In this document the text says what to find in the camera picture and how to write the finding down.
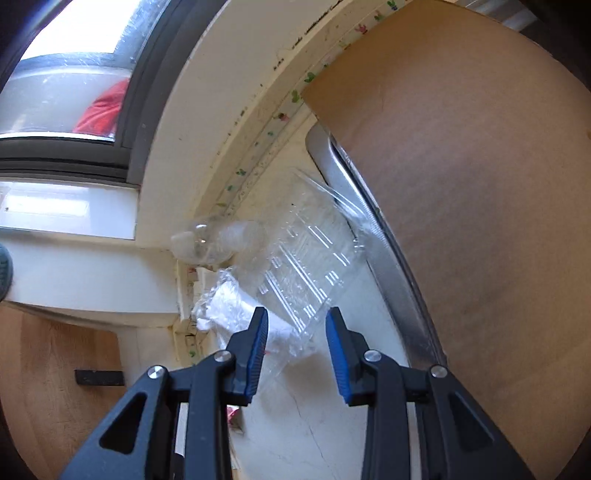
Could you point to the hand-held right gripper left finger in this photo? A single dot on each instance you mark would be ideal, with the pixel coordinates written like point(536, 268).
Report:
point(256, 360)

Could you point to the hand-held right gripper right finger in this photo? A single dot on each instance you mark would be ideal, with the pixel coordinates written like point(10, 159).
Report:
point(337, 360)

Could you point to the clear plastic clamshell container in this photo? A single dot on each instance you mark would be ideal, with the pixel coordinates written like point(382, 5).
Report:
point(304, 249)

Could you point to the brown cardboard box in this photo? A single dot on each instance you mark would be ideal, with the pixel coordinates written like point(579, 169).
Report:
point(461, 184)

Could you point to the pink wrapper scrap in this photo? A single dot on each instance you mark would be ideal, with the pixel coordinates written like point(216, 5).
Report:
point(233, 415)

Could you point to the crumpled clear plastic wrap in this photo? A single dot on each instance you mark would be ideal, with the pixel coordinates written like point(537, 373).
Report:
point(221, 304)

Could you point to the clear plastic bottle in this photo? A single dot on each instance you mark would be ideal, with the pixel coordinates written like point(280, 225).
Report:
point(207, 244)

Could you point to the wooden cabinet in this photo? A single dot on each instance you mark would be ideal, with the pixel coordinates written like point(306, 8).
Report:
point(46, 369)

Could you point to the grey green object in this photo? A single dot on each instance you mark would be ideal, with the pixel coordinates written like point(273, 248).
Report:
point(5, 272)

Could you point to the red cloth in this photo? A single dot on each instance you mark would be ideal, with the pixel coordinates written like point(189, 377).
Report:
point(104, 113)

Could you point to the dark window frame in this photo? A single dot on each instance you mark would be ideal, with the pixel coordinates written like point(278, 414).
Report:
point(138, 115)

